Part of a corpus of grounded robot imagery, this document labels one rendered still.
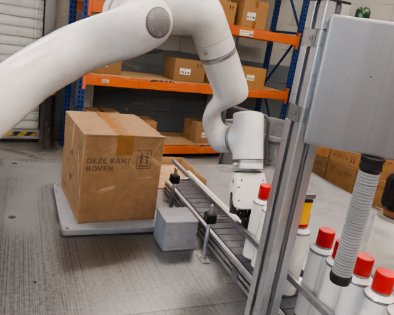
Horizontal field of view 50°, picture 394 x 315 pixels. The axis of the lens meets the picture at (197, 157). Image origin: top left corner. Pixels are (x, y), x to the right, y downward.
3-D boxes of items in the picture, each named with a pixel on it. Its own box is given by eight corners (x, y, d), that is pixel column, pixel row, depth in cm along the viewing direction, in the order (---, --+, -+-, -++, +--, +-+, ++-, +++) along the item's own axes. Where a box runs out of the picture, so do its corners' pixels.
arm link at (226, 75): (169, 67, 104) (209, 159, 120) (227, 58, 95) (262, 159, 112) (184, 49, 109) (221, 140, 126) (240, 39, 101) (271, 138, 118)
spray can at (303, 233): (299, 296, 97) (320, 215, 92) (281, 299, 95) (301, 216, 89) (286, 283, 102) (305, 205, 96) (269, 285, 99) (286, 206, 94)
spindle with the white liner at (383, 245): (401, 290, 107) (436, 180, 99) (374, 294, 103) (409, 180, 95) (374, 271, 115) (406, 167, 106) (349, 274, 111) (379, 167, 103)
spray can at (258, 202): (264, 261, 111) (280, 189, 105) (247, 262, 109) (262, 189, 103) (255, 251, 115) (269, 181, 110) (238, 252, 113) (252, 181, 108)
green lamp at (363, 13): (371, 22, 63) (374, 6, 63) (353, 20, 64) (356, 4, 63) (368, 24, 66) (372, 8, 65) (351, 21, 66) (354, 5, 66)
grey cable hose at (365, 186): (354, 287, 67) (391, 161, 61) (338, 289, 65) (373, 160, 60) (340, 274, 70) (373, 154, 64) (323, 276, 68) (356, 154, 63)
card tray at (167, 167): (205, 189, 172) (206, 179, 171) (143, 189, 162) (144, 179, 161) (181, 165, 198) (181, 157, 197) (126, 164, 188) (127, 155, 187)
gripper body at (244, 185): (237, 167, 110) (237, 210, 109) (271, 167, 114) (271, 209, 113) (224, 167, 116) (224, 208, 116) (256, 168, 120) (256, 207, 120)
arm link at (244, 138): (224, 159, 114) (256, 159, 109) (224, 110, 115) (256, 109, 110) (237, 160, 121) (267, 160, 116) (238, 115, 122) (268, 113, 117)
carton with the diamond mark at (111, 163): (154, 219, 132) (165, 136, 125) (77, 224, 121) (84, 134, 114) (127, 184, 158) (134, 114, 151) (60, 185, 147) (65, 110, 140)
